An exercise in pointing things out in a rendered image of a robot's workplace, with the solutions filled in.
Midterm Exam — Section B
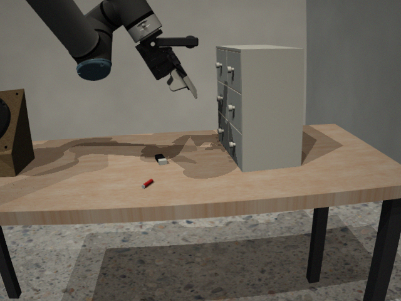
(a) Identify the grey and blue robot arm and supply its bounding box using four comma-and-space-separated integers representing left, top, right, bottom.
0, 0, 199, 138

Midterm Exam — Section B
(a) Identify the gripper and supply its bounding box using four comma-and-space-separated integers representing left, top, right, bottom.
136, 29, 197, 99

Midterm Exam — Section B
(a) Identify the grey chest of drawers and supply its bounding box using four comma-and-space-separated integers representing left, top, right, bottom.
216, 45, 304, 172

